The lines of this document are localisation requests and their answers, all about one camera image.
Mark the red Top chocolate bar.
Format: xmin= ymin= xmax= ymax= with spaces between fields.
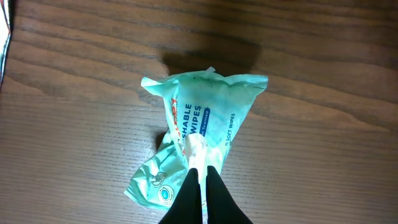
xmin=0 ymin=0 xmax=14 ymax=85

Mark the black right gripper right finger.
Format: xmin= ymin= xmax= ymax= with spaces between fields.
xmin=206 ymin=166 xmax=252 ymax=224

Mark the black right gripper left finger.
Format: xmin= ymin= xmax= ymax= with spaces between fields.
xmin=159 ymin=168 xmax=203 ymax=224

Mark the teal green wipes pack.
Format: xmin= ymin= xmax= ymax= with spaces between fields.
xmin=124 ymin=67 xmax=268 ymax=210

